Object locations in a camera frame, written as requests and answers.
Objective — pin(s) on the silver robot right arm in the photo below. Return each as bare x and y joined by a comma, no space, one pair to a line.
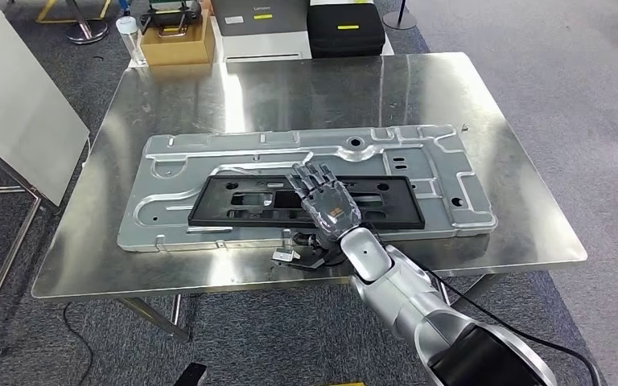
394,287

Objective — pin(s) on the black carry case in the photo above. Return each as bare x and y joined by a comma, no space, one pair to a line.
346,40

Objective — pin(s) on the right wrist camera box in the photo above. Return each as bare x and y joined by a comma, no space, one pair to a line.
286,254

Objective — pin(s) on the clear plastic jar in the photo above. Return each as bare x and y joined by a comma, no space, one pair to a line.
129,37

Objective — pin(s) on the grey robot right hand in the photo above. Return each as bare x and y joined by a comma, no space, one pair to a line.
333,210

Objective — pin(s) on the yellow floor tape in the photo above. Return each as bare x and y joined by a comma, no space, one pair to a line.
347,384
53,20

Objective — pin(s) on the black plastic plate bracket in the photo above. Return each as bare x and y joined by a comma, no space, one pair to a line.
218,213

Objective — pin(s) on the brown cardboard box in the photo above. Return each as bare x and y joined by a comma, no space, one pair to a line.
178,50

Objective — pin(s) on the stamped grey metal panel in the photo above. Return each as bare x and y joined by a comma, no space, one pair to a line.
447,176

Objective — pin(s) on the grey and white carton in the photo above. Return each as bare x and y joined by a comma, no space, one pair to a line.
261,45

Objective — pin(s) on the chrome post round base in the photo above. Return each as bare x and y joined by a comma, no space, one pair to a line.
399,20
86,32

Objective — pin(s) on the white side table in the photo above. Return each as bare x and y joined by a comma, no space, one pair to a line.
16,96

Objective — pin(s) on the stainless steel workbench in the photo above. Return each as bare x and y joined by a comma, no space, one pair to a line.
287,90

